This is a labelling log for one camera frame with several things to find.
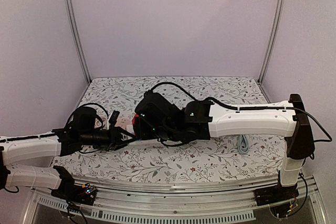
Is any left aluminium frame post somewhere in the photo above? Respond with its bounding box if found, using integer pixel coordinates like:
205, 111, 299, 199
64, 0, 92, 84

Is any aluminium table edge rail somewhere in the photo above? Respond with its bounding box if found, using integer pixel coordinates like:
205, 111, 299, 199
23, 176, 328, 223

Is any aluminium frame post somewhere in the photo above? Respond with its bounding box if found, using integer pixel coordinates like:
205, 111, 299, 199
257, 0, 285, 86
64, 0, 92, 84

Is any white power strip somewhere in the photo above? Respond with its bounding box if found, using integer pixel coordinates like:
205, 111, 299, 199
115, 118, 134, 134

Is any right aluminium frame post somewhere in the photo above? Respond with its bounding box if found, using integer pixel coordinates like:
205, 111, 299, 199
257, 0, 285, 86

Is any light blue coiled cable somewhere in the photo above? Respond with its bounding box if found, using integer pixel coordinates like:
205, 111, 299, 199
237, 134, 250, 154

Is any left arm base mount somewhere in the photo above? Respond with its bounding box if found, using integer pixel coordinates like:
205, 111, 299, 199
51, 166, 97, 206

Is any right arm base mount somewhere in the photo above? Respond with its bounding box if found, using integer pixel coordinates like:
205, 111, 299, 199
254, 182, 299, 206

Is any floral tablecloth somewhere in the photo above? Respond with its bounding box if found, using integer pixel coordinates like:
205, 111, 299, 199
52, 77, 285, 184

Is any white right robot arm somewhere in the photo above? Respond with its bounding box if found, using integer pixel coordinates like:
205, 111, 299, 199
132, 92, 315, 201

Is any red cube adapter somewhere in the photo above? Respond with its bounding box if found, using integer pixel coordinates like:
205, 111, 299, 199
132, 114, 139, 131

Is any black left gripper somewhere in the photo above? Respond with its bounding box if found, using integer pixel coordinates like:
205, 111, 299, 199
80, 124, 136, 152

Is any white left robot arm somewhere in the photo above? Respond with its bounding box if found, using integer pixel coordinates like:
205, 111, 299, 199
1, 103, 136, 200

